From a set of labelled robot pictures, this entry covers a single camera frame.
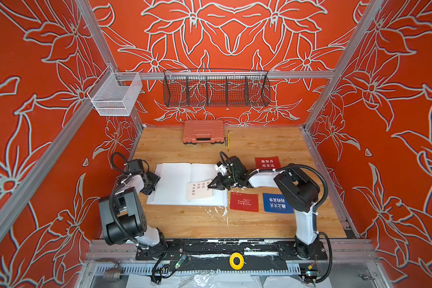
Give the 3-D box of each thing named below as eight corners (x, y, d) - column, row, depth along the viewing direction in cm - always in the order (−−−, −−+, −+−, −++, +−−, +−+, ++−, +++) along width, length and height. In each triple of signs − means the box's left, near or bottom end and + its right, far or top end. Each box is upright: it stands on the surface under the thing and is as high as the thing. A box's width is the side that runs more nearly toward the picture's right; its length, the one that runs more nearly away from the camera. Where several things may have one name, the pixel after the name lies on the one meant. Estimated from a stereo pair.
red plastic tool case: (183, 146, 112) (181, 140, 107) (186, 125, 124) (184, 119, 119) (224, 146, 112) (224, 139, 107) (223, 125, 124) (223, 119, 119)
